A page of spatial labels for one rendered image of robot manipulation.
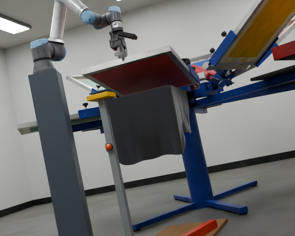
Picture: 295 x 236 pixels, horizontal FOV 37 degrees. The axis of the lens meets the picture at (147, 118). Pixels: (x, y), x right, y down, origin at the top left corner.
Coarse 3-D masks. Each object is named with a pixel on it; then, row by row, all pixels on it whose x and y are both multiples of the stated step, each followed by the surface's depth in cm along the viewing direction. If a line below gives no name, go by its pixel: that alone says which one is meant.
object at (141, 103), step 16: (128, 96) 272; (144, 96) 269; (160, 96) 266; (112, 112) 275; (128, 112) 272; (144, 112) 269; (160, 112) 267; (112, 128) 275; (128, 128) 272; (144, 128) 269; (160, 128) 268; (176, 128) 263; (128, 144) 273; (144, 144) 270; (160, 144) 268; (176, 144) 263; (128, 160) 274; (144, 160) 269
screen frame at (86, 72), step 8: (160, 48) 258; (168, 48) 257; (128, 56) 264; (136, 56) 262; (144, 56) 261; (152, 56) 260; (176, 56) 268; (104, 64) 268; (112, 64) 266; (120, 64) 265; (128, 64) 267; (176, 64) 280; (184, 64) 290; (88, 72) 271; (96, 72) 272; (184, 72) 299; (96, 80) 286; (192, 80) 319
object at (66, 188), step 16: (32, 80) 274; (48, 80) 274; (32, 96) 273; (48, 96) 273; (64, 96) 285; (48, 112) 272; (64, 112) 273; (48, 128) 272; (64, 128) 272; (48, 144) 271; (64, 144) 271; (48, 160) 270; (64, 160) 270; (48, 176) 270; (64, 176) 270; (80, 176) 282; (64, 192) 269; (80, 192) 269; (64, 208) 268; (80, 208) 268; (64, 224) 268; (80, 224) 268
